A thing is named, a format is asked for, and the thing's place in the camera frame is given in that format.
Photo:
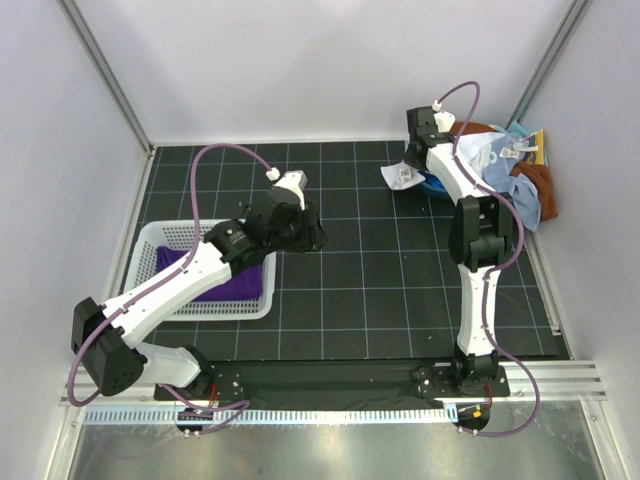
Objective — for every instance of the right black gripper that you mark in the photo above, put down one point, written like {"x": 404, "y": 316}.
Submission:
{"x": 407, "y": 157}

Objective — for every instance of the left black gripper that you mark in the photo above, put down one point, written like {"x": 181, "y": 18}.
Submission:
{"x": 313, "y": 237}

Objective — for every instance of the purple towel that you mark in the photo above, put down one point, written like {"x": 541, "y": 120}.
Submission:
{"x": 245, "y": 286}

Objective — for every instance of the white plastic mesh basket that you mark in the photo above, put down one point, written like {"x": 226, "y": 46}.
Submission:
{"x": 179, "y": 235}

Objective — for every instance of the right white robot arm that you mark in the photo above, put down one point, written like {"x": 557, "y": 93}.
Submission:
{"x": 479, "y": 242}

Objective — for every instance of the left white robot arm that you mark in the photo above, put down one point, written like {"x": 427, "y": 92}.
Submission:
{"x": 108, "y": 339}

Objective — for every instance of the light blue towel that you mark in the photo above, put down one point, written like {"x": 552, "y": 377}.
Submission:
{"x": 493, "y": 154}

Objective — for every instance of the black grid mat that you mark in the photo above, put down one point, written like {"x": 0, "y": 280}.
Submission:
{"x": 384, "y": 286}

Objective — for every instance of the yellow patterned cloth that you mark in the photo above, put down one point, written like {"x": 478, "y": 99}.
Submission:
{"x": 539, "y": 145}

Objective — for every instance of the brown towel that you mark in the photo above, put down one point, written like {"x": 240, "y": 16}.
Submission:
{"x": 542, "y": 178}

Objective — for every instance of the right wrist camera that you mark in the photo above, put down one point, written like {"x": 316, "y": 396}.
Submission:
{"x": 444, "y": 121}

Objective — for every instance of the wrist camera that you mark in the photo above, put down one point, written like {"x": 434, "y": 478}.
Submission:
{"x": 444, "y": 121}
{"x": 294, "y": 181}

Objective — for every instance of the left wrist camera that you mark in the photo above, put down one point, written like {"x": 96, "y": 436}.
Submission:
{"x": 294, "y": 181}

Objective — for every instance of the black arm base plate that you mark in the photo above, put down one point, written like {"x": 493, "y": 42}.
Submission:
{"x": 275, "y": 380}

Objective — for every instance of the white slotted cable duct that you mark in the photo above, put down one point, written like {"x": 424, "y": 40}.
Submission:
{"x": 176, "y": 415}

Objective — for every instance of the right aluminium corner post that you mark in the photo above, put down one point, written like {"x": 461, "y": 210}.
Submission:
{"x": 555, "y": 48}

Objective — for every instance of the aluminium corner post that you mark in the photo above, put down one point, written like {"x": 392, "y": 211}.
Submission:
{"x": 555, "y": 48}
{"x": 101, "y": 64}

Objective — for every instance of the aluminium front rail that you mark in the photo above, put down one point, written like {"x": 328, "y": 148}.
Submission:
{"x": 551, "y": 380}

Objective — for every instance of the left aluminium corner post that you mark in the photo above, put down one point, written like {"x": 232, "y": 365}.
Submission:
{"x": 101, "y": 64}

